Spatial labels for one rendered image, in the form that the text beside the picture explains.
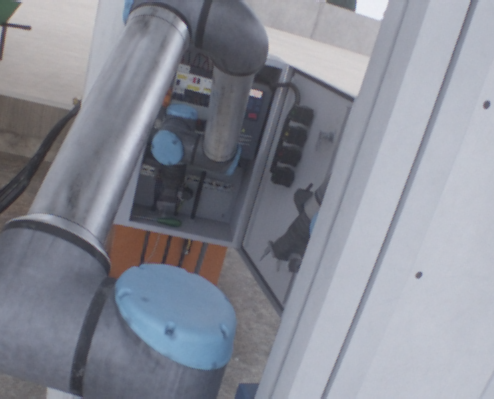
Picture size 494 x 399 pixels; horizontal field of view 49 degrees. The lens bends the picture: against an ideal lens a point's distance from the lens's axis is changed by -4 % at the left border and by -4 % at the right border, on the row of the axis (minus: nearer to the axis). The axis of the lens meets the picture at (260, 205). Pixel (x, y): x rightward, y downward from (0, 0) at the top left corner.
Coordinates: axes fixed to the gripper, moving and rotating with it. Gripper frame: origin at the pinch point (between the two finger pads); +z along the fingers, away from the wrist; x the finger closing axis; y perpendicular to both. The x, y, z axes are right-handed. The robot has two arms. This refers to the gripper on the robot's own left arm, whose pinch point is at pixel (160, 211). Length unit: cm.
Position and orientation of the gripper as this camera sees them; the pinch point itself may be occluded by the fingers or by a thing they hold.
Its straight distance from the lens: 183.6
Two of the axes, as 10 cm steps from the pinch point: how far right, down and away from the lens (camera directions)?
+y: 9.8, 1.7, 1.1
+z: -2.0, 8.2, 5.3
